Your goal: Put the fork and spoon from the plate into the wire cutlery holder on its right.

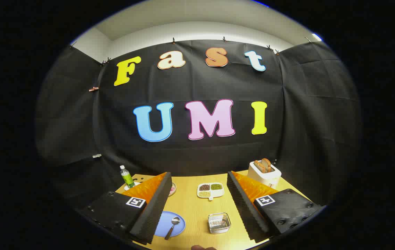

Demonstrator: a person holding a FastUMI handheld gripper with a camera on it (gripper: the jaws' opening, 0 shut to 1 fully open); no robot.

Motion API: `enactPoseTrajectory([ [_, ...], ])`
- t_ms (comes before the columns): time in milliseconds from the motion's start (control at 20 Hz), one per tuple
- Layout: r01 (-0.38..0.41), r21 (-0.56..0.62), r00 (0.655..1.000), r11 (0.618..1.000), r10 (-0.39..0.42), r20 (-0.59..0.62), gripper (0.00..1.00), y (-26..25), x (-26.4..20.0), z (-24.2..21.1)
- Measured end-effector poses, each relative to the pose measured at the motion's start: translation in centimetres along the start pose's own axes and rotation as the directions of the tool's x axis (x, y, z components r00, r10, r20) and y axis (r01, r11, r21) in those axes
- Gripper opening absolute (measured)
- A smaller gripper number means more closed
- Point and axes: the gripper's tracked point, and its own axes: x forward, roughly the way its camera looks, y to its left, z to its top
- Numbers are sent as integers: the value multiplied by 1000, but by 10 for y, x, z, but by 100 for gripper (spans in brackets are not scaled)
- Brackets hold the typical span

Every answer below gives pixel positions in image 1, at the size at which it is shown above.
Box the brown-handled metal spoon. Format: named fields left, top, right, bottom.
left=164, top=217, right=181, bottom=241

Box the white divided dish with beans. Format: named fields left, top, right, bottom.
left=197, top=183, right=224, bottom=201

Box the white toaster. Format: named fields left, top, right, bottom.
left=247, top=160, right=282, bottom=189

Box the perforated metal basket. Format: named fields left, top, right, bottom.
left=208, top=212, right=231, bottom=234

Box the blue plate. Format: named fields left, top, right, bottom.
left=154, top=211, right=186, bottom=238

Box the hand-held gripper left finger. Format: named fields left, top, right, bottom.
left=79, top=172, right=173, bottom=244

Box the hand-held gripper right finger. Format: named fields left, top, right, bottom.
left=226, top=170, right=326, bottom=243

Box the green drink bottle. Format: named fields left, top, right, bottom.
left=120, top=165, right=136, bottom=188

